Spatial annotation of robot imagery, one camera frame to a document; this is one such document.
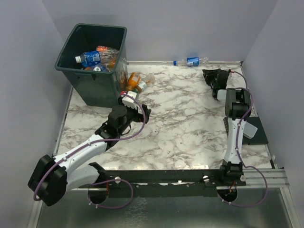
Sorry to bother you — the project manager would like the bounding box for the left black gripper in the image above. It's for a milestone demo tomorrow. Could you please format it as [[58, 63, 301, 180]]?
[[118, 97, 151, 135]]

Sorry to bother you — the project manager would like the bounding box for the Pepsi bottle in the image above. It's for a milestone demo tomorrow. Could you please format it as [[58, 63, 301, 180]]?
[[173, 57, 209, 67]]

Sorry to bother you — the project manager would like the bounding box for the green cap tea bottle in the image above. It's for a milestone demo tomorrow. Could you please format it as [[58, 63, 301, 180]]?
[[132, 81, 148, 94]]

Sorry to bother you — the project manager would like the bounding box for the blue label water bottle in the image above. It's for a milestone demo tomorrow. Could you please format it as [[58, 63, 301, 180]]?
[[75, 50, 101, 67]]

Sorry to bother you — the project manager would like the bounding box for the light blue label bottle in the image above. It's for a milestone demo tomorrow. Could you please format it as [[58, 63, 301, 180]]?
[[92, 64, 111, 72]]

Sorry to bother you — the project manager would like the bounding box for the clear bottle red print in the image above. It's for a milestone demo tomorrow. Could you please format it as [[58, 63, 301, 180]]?
[[96, 46, 119, 65]]

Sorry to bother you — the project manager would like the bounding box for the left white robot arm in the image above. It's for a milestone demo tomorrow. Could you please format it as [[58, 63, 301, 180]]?
[[28, 104, 151, 206]]

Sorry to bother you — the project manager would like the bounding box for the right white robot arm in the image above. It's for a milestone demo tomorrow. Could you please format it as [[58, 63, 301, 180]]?
[[202, 69, 252, 186]]

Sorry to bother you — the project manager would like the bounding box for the dark green plastic bin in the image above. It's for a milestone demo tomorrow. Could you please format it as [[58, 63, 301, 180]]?
[[55, 23, 128, 108]]

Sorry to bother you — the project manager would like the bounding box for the clear bottle behind tea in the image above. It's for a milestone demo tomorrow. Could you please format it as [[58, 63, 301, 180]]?
[[143, 74, 155, 85]]

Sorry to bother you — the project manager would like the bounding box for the orange juice bottle left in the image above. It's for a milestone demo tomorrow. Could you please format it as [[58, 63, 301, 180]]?
[[126, 72, 141, 91]]

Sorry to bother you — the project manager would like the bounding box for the grey rectangular box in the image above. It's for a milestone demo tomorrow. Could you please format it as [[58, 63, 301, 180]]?
[[243, 122, 257, 139]]

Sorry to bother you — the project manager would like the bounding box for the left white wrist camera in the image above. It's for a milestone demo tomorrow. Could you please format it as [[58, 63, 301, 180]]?
[[120, 91, 139, 110]]

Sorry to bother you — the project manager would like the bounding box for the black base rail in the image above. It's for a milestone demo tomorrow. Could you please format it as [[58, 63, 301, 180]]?
[[85, 169, 246, 198]]

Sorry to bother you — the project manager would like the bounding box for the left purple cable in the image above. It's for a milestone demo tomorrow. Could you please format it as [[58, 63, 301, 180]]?
[[33, 94, 147, 209]]

